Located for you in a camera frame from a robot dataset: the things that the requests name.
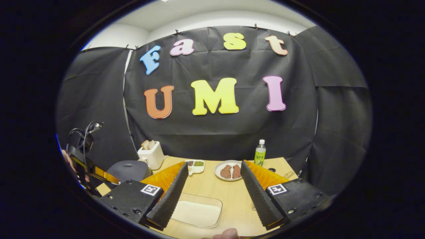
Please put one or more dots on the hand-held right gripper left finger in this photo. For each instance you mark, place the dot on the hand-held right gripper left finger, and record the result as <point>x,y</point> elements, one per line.
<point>169,199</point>

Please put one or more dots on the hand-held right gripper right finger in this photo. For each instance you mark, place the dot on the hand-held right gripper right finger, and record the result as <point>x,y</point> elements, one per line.
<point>260,199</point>

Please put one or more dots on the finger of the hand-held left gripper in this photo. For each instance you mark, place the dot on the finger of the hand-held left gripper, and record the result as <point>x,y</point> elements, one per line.
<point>89,166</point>

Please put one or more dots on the silver black rice cooker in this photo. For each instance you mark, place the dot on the silver black rice cooker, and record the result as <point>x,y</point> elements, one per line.
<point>129,170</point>

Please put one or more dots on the brown meat piece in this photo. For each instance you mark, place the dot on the brown meat piece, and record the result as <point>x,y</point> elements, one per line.
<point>236,171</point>
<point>226,172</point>

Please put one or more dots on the clear glass dish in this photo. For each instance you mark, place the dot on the clear glass dish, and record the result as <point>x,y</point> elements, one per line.
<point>217,202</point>

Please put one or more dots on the white divided bean dish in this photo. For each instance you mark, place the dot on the white divided bean dish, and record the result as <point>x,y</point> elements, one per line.
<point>198,167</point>

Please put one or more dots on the white toaster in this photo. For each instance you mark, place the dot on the white toaster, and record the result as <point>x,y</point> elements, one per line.
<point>152,157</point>

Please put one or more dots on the green drink bottle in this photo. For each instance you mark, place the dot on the green drink bottle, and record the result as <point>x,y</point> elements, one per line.
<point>260,154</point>

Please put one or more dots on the round white plate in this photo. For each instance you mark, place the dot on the round white plate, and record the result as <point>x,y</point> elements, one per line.
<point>217,171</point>

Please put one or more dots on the toasted bread slice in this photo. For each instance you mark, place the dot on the toasted bread slice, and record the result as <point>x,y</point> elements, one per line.
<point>145,145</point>
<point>151,144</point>

